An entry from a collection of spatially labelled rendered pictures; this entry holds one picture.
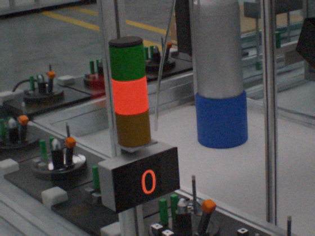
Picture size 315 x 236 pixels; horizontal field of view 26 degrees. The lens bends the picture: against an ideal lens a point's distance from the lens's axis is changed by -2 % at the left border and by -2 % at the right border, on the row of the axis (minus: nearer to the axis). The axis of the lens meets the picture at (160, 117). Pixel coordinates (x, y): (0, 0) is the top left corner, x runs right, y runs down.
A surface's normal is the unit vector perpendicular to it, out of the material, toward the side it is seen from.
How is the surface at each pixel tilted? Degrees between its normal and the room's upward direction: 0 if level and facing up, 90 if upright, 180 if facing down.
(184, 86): 90
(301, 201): 0
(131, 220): 90
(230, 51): 90
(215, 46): 90
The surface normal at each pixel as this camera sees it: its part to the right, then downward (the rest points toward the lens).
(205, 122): -0.65, 0.29
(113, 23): 0.62, 0.22
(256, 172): -0.07, -0.94
